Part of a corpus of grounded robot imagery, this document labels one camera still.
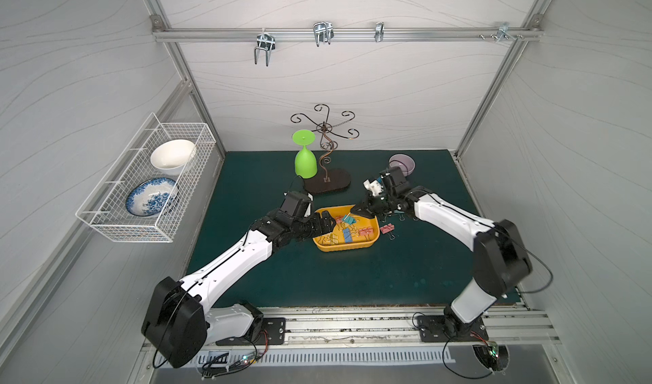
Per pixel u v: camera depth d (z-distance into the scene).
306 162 0.87
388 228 0.94
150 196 0.65
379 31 0.79
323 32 0.76
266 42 0.78
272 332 0.73
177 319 0.39
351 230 0.96
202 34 0.78
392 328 0.75
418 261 0.90
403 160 1.13
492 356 0.71
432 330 0.73
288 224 0.61
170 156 0.70
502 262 0.46
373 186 0.83
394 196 0.69
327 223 0.72
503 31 0.76
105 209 0.57
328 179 1.08
